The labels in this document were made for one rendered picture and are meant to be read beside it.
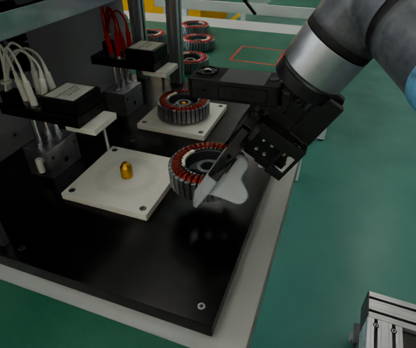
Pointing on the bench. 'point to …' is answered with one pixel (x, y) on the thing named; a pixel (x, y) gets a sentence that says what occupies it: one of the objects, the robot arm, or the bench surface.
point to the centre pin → (126, 170)
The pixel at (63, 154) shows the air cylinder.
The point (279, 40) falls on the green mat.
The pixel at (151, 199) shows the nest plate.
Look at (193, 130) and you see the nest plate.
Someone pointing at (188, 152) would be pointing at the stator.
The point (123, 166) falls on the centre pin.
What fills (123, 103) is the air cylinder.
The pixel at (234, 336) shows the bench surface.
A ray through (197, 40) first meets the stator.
